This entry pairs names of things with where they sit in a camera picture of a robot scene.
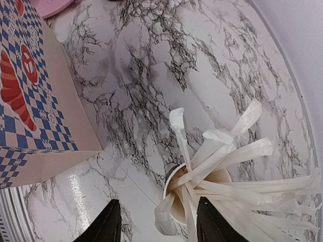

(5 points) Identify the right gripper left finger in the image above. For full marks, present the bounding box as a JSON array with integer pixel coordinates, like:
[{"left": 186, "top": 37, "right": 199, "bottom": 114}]
[{"left": 82, "top": 199, "right": 122, "bottom": 242}]

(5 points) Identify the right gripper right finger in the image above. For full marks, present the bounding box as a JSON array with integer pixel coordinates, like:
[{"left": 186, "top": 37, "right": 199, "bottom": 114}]
[{"left": 196, "top": 197, "right": 248, "bottom": 242}]

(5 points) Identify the blue checkered paper bag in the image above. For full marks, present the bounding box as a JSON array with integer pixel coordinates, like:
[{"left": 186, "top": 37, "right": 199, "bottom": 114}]
[{"left": 1, "top": 1, "right": 102, "bottom": 189}]

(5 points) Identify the black cup holding straws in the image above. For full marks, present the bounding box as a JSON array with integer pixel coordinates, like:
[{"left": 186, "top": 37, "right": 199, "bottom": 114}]
[{"left": 163, "top": 163, "right": 232, "bottom": 226}]

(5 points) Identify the white wrapped straws bundle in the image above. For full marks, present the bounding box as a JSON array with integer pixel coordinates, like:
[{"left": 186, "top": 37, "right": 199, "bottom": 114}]
[{"left": 154, "top": 100, "right": 322, "bottom": 241}]

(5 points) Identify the pink plastic plate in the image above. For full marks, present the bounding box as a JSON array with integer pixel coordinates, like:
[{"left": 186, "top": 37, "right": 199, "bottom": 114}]
[{"left": 30, "top": 0, "right": 74, "bottom": 19}]

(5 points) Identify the aluminium front rail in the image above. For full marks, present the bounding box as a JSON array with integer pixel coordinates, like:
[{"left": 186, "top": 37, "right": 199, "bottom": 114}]
[{"left": 1, "top": 188, "right": 36, "bottom": 241}]

